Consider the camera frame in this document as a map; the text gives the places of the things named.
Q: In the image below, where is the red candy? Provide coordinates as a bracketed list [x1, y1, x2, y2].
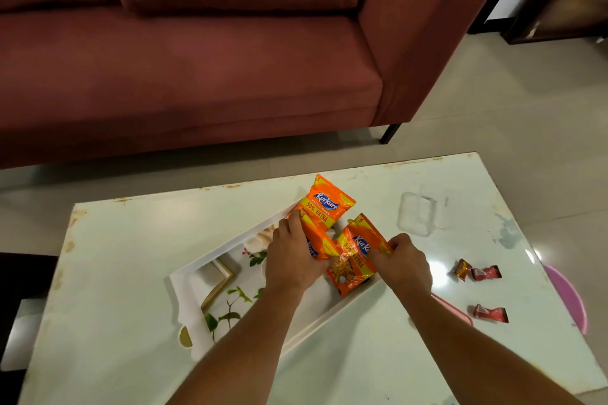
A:
[473, 304, 510, 324]
[470, 265, 503, 282]

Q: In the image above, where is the person's left hand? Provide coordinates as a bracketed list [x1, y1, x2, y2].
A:
[265, 209, 331, 294]

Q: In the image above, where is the pink container lid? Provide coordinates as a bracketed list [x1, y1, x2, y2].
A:
[429, 293, 474, 327]

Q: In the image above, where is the orange snack packet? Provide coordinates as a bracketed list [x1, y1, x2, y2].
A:
[298, 173, 357, 230]
[325, 213, 394, 298]
[287, 202, 341, 261]

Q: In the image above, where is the black woven stool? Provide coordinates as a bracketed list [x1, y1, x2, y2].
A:
[0, 252, 59, 405]

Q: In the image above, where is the person's left forearm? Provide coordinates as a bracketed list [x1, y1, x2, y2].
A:
[166, 281, 305, 405]

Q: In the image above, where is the person's right forearm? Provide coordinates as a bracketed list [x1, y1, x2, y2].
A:
[396, 285, 585, 405]

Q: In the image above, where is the white printed tray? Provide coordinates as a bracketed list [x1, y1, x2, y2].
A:
[169, 200, 386, 363]

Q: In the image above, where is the person's right hand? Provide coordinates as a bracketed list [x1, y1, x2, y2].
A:
[368, 232, 433, 299]

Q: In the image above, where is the red fabric sofa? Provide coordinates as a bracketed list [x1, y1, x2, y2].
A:
[0, 0, 521, 171]

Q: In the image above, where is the clear plastic container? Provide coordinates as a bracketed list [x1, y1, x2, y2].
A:
[396, 191, 439, 238]

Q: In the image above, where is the pink plastic bin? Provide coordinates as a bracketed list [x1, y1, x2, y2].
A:
[543, 263, 589, 335]

